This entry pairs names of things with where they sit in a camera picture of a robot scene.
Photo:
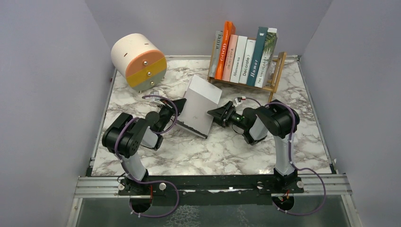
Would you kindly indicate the orange Good Morning book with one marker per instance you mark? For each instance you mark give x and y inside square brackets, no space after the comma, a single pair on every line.
[229,29]

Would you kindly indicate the cream orange cylinder container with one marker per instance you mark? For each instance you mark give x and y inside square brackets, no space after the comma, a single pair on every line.
[139,61]

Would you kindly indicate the white palm Singularity book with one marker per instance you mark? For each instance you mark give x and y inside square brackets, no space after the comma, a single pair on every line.
[268,51]

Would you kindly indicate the white Decorate book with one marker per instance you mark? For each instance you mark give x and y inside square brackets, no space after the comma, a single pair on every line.
[248,54]

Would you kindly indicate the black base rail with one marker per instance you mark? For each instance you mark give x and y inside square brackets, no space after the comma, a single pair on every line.
[207,190]

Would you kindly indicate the teal bottom book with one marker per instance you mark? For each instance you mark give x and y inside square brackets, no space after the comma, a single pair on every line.
[257,54]

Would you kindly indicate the grey ianra book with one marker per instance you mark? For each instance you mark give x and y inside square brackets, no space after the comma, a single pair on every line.
[215,54]

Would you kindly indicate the white Afternoon Tea book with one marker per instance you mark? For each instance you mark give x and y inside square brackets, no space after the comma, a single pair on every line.
[238,58]

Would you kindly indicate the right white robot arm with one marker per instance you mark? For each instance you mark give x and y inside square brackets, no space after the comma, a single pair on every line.
[275,118]

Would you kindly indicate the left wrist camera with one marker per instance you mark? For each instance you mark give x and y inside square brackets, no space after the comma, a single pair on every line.
[156,100]

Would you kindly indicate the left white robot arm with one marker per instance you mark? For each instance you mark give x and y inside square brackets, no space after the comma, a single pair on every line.
[127,134]

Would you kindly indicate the grey white bottom book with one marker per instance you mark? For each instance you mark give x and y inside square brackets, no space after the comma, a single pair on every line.
[201,96]

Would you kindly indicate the wooden book rack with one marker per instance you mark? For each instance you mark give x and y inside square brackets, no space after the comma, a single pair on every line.
[273,82]

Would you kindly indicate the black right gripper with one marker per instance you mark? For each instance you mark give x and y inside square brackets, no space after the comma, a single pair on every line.
[219,116]

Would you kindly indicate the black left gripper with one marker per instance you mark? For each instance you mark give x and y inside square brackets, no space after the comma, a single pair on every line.
[175,107]

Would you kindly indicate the pink Warm Chord book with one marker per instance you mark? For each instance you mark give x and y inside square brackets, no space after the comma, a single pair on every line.
[229,57]

